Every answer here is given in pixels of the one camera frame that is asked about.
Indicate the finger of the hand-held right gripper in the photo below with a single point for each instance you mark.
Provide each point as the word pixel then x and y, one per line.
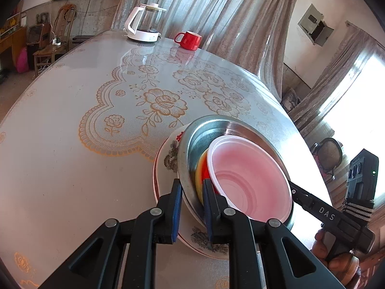
pixel 300 191

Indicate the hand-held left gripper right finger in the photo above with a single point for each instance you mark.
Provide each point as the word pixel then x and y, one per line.
pixel 207 213

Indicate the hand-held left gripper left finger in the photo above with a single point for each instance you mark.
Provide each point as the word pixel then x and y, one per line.
pixel 177 213

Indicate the large purple floral plate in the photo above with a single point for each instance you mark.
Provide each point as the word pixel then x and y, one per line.
pixel 155 183

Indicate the yellow plastic bowl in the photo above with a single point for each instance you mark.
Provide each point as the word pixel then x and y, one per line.
pixel 199 174

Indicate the red plastic bowl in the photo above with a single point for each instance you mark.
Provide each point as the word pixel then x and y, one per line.
pixel 249 183

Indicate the medium plate with red print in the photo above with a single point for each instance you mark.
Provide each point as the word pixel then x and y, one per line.
pixel 168 162

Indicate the stainless steel bowl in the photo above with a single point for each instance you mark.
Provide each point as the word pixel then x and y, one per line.
pixel 198 138

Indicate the person's right hand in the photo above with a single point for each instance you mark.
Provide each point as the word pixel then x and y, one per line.
pixel 320 246

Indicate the round-back dark chair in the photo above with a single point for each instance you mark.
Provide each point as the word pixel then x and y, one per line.
pixel 329 153

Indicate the narrow beige window curtain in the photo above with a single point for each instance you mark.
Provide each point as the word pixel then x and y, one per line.
pixel 334 81

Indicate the grey electrical panel box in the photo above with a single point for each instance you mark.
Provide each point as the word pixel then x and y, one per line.
pixel 315 24

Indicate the red mug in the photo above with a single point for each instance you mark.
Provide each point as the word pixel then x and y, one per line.
pixel 189 40

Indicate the wide beige lace curtain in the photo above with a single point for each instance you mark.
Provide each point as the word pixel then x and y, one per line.
pixel 225 21

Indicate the white electric glass kettle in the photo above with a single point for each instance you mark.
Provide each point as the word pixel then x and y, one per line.
pixel 144 27

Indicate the black low stool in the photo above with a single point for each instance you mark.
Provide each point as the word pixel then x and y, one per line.
pixel 82 40

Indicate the white power strip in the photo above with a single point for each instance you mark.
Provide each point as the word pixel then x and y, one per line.
pixel 56 41

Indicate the pink bag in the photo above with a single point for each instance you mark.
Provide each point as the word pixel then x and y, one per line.
pixel 22 61

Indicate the brown wooden chair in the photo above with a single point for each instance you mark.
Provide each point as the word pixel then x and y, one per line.
pixel 64 21

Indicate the black speaker box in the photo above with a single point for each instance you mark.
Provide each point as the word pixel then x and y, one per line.
pixel 37 34

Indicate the orange wooden desk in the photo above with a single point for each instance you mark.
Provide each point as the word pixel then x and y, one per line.
pixel 12 45

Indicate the grey pillow by wall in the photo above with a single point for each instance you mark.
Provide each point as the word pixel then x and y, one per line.
pixel 291 99

